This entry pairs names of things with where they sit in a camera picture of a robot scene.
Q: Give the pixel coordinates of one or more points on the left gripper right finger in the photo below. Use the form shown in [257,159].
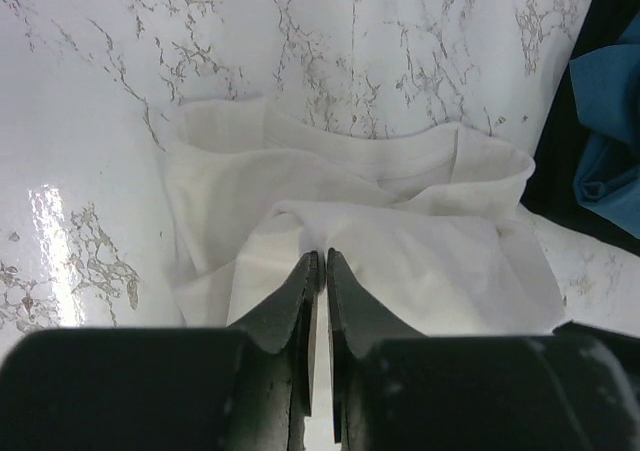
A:
[395,388]

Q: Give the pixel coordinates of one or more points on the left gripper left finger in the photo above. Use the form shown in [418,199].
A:
[246,386]

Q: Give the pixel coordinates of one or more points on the white t shirt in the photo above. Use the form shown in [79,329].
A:
[427,223]

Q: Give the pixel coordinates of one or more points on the folded black t shirt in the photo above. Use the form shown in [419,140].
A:
[549,192]

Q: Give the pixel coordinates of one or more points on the folded teal t shirt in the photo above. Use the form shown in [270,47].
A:
[605,85]

